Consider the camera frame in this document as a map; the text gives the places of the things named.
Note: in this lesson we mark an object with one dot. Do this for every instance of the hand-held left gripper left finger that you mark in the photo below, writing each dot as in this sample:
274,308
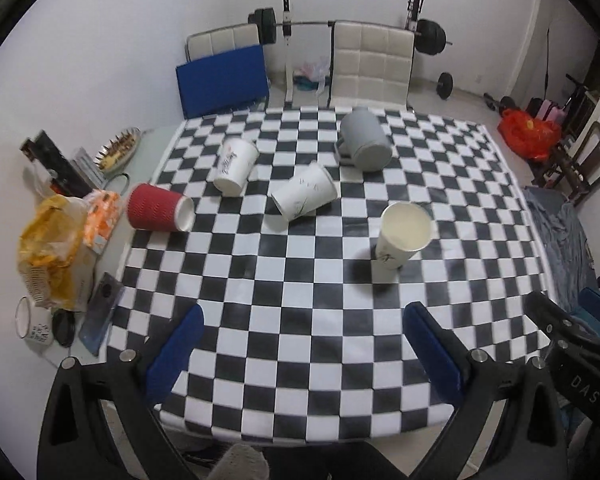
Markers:
180,352

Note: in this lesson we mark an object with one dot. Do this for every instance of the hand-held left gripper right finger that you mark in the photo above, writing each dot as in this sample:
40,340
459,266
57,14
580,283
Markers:
432,355

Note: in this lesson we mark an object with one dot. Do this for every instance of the white paper cup black print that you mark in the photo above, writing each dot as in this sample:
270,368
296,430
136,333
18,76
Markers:
402,232

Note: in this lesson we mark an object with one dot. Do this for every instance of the red ribbed paper cup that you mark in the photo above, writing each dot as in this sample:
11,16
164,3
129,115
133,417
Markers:
152,210

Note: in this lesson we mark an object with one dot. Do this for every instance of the white paper cup red print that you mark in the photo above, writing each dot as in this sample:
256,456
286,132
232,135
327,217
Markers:
235,167

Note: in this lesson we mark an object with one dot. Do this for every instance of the white paper cup grey print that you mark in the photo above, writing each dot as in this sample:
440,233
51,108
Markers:
305,192

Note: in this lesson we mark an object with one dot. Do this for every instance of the blue grey cloth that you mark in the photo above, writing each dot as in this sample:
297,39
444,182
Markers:
555,232

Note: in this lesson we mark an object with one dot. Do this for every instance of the dark phone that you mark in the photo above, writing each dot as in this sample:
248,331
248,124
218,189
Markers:
100,312

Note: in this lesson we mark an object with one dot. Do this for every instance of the black round lid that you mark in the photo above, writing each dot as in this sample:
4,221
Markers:
63,328

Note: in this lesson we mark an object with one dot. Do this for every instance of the black white checkered tablecloth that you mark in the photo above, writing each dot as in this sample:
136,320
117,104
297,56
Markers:
300,320

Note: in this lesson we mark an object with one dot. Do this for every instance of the grey textured object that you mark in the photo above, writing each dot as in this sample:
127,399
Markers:
241,462

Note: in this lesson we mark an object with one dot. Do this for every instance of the dark wooden chair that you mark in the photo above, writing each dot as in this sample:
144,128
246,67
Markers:
587,160

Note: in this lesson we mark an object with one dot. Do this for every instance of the white enamel mug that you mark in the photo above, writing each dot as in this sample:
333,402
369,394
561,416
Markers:
35,325

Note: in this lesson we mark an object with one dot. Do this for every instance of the orange white packet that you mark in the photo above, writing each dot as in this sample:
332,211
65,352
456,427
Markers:
102,217

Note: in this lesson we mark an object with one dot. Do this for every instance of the yellow plastic bag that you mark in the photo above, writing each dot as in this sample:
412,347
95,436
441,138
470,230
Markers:
50,245

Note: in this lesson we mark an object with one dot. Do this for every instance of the red plastic bag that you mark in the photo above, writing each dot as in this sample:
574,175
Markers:
527,132

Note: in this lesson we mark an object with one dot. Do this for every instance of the clear glass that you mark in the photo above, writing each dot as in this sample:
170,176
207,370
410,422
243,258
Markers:
116,182

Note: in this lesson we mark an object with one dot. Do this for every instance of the pink case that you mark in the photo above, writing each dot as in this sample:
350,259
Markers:
550,110

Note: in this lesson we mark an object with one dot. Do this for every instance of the grey box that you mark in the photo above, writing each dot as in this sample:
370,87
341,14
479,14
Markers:
87,166

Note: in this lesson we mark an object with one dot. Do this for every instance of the plate of snacks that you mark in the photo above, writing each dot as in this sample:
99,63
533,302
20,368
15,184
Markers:
116,152

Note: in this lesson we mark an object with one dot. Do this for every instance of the black dumbbell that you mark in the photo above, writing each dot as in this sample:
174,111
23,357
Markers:
445,85
500,103

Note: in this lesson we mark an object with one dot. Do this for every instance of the long black box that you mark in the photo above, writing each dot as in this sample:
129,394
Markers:
55,162

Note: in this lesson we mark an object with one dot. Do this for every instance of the grey mug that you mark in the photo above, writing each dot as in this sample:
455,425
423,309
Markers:
362,135

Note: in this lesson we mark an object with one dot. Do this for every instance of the white padded chair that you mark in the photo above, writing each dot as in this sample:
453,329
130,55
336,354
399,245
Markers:
220,40
372,67

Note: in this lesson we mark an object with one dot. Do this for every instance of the barbell with black plates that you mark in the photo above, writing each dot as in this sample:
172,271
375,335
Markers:
430,37

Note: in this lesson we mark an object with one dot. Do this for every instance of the pale plastic bags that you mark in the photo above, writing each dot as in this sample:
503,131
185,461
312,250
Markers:
312,74

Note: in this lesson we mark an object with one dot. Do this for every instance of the white barbell rack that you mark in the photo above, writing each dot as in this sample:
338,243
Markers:
287,60

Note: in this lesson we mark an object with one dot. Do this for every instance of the black metal frame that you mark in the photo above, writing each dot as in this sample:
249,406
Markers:
577,100

